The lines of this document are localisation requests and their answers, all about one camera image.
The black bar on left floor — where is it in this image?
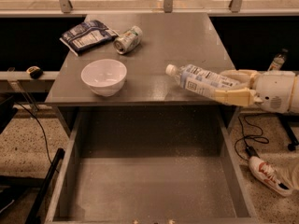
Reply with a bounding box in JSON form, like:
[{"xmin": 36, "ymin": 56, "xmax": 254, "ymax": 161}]
[{"xmin": 25, "ymin": 148, "xmax": 65, "ymax": 224}]

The green white soda can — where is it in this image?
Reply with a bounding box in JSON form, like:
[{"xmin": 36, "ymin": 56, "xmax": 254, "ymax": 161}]
[{"xmin": 113, "ymin": 26, "xmax": 143, "ymax": 55}]

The blue white snack bag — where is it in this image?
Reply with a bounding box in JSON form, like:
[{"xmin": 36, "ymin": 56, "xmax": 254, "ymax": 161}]
[{"xmin": 60, "ymin": 20, "xmax": 119, "ymax": 56}]

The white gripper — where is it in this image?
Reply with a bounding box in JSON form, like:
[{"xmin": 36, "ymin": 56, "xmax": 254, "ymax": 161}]
[{"xmin": 214, "ymin": 69, "xmax": 295, "ymax": 114}]

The open grey top drawer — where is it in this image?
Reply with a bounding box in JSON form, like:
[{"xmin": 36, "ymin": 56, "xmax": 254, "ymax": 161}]
[{"xmin": 45, "ymin": 106, "xmax": 257, "ymax": 224}]

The blue plastic water bottle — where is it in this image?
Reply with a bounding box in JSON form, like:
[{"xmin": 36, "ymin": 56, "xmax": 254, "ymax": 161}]
[{"xmin": 165, "ymin": 64, "xmax": 240, "ymax": 100}]

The black cable on left floor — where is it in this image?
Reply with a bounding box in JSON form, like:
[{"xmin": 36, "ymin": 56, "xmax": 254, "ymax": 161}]
[{"xmin": 15, "ymin": 101, "xmax": 60, "ymax": 174}]

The white ceramic bowl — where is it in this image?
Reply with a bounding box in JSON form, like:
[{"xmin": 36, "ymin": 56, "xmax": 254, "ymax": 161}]
[{"xmin": 81, "ymin": 59, "xmax": 127, "ymax": 97}]

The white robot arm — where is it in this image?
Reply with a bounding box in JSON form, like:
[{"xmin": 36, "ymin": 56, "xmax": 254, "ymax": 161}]
[{"xmin": 214, "ymin": 69, "xmax": 299, "ymax": 114}]

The grey cabinet with counter top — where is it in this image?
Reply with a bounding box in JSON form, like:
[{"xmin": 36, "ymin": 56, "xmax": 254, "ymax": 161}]
[{"xmin": 46, "ymin": 12, "xmax": 235, "ymax": 133}]

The green juice bottle on ledge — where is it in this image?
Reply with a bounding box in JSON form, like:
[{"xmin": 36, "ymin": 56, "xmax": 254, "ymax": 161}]
[{"xmin": 268, "ymin": 49, "xmax": 289, "ymax": 71}]

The white red sneaker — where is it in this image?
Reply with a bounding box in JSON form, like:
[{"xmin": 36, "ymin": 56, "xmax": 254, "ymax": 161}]
[{"xmin": 249, "ymin": 156, "xmax": 292, "ymax": 197}]

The black yellow tape measure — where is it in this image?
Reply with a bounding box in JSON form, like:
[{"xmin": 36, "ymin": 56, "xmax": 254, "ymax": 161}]
[{"xmin": 26, "ymin": 66, "xmax": 43, "ymax": 79}]

